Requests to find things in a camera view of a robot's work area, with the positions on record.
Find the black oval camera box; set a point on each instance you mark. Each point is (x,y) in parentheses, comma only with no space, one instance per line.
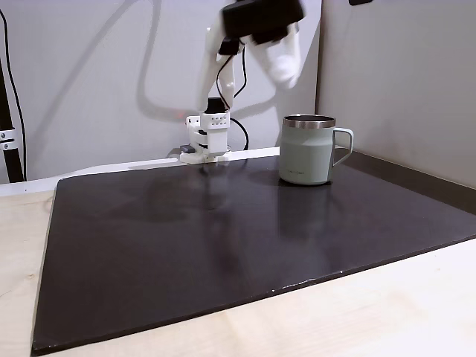
(260,18)

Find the grey table clamp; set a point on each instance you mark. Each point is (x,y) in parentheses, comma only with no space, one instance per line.
(187,149)

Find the white stand bracket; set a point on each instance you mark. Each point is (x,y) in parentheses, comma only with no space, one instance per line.
(6,139)

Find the black stand pole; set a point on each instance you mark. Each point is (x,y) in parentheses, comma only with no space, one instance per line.
(9,160)

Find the black table mat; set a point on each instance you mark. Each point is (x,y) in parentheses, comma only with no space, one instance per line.
(186,241)

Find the black wall fixture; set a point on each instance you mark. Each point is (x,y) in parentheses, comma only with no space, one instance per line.
(360,2)

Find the grey-green metal mug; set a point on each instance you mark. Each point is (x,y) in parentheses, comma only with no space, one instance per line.
(305,156)

